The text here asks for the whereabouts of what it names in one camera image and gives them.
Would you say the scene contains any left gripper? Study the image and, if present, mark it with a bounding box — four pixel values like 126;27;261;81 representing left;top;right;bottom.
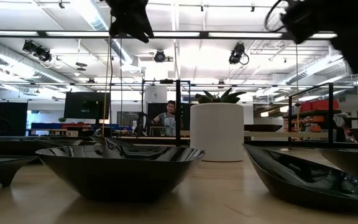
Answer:
104;0;154;44

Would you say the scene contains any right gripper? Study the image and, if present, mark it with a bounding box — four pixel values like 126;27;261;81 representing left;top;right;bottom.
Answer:
280;0;358;74

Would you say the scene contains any black teardrop mini plate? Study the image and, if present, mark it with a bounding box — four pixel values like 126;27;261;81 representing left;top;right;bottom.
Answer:
6;141;48;156
88;136;144;150
242;142;358;214

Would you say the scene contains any red storage bin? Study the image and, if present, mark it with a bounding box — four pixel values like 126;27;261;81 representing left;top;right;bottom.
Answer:
61;123;92;130
299;99;340;113

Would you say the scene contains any person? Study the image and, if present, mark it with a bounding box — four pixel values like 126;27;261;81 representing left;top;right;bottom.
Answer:
151;100;183;137

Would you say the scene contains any green succulent plant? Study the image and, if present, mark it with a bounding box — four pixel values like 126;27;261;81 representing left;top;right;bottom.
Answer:
194;87;247;105

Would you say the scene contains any white cylindrical plant pot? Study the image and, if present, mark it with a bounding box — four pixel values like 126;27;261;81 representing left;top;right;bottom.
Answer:
190;102;245;162

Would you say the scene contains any blue storage bin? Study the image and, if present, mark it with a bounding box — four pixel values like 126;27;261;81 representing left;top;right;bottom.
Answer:
30;122;62;130

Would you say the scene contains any black partition panel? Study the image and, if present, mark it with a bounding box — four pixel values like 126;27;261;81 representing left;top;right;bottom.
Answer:
0;100;29;137

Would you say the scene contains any black mounted camera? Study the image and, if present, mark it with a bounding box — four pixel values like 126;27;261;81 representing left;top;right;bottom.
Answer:
153;49;167;63
227;42;250;66
22;39;53;63

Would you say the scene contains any black hanging cable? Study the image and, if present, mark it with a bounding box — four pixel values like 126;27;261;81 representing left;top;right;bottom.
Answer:
119;37;124;138

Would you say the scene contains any black aluminium rig frame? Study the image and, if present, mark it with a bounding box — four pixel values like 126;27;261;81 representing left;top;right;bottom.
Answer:
0;29;358;153

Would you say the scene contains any black wall monitor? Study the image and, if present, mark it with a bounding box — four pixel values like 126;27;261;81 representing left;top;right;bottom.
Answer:
63;91;111;120

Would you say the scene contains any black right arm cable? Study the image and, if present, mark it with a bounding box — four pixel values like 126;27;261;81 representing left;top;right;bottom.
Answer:
264;0;288;32

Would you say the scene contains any wooden shelf with black frame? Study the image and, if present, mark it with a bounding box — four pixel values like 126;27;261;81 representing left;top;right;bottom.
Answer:
141;79;335;151

